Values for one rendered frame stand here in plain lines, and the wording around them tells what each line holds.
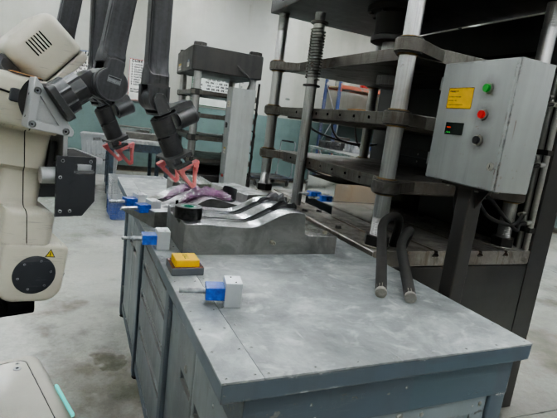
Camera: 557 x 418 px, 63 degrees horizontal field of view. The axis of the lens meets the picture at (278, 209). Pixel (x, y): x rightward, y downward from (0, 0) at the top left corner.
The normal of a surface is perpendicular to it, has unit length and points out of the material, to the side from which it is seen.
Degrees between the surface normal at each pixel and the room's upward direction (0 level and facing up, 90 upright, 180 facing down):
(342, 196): 90
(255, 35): 90
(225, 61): 90
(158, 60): 85
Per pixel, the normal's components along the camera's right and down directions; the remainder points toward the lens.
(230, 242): 0.40, 0.22
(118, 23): 0.61, 0.22
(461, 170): -0.91, -0.04
